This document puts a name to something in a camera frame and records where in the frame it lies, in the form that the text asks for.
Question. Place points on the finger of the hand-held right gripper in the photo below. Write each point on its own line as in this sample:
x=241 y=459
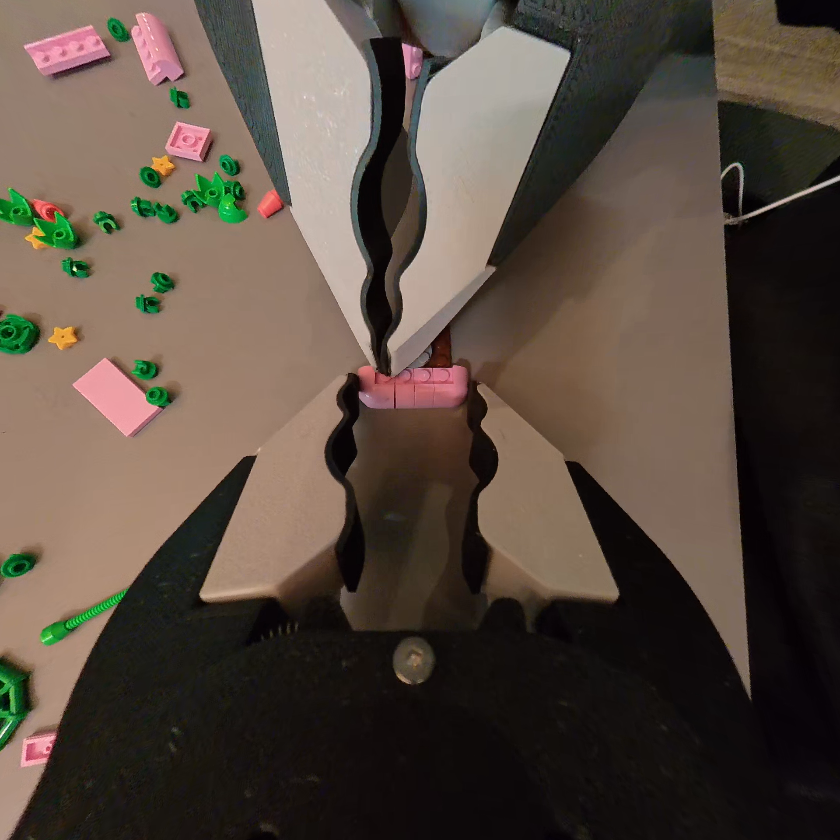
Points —
x=485 y=144
x=321 y=131

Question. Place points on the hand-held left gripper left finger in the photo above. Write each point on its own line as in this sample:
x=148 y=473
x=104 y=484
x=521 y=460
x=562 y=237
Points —
x=282 y=525

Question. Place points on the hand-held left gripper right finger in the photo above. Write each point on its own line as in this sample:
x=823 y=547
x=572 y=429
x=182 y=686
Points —
x=544 y=531

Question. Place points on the small pink pegged piece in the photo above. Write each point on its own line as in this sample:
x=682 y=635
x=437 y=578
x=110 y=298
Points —
x=412 y=60

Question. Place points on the pink curved brick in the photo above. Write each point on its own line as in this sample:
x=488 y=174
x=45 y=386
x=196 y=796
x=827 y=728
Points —
x=424 y=388
x=374 y=390

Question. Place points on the brown square plate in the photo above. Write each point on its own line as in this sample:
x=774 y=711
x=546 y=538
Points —
x=445 y=351

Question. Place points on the grey round tile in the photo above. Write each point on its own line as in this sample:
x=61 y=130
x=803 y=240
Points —
x=425 y=358

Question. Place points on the pink studded plate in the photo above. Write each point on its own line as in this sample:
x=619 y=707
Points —
x=65 y=49

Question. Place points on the red cone piece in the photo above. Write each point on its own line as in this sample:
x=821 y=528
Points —
x=269 y=205

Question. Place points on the green cone piece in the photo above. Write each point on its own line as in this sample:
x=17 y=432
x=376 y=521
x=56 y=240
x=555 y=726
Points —
x=231 y=211

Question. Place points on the green spiky leaf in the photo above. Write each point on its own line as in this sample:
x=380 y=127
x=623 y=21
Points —
x=58 y=231
x=16 y=210
x=211 y=189

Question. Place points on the pink square single-stud plate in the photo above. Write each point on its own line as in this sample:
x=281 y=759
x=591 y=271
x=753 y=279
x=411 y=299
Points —
x=189 y=141

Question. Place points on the yellow star piece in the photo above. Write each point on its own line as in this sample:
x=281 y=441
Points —
x=63 y=337
x=162 y=165
x=36 y=237

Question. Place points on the scattered small green clips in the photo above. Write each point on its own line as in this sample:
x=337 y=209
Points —
x=158 y=396

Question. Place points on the large pink smooth tile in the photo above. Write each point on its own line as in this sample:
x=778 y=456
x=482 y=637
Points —
x=118 y=397

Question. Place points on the green stick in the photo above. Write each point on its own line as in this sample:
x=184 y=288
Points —
x=82 y=617

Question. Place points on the small red piece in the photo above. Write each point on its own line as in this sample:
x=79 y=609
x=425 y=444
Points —
x=46 y=208

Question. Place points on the green web piece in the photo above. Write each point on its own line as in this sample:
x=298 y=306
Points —
x=12 y=702

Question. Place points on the green round flower plate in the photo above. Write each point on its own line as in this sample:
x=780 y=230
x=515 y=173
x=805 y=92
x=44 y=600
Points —
x=16 y=334

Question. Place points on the thin pink tile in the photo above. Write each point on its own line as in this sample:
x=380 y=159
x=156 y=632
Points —
x=36 y=749

